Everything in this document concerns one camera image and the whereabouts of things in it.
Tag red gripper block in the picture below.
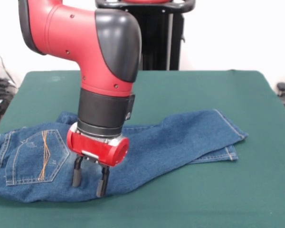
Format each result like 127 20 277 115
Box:
66 122 130 198

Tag blue denim jeans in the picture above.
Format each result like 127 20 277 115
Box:
0 108 249 204

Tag dark green table cloth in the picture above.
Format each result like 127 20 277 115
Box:
0 69 285 228

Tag black cable bundle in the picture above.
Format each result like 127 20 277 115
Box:
0 78 18 124

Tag thin grey cable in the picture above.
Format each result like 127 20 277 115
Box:
0 44 16 86

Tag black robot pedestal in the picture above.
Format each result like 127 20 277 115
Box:
95 0 196 71

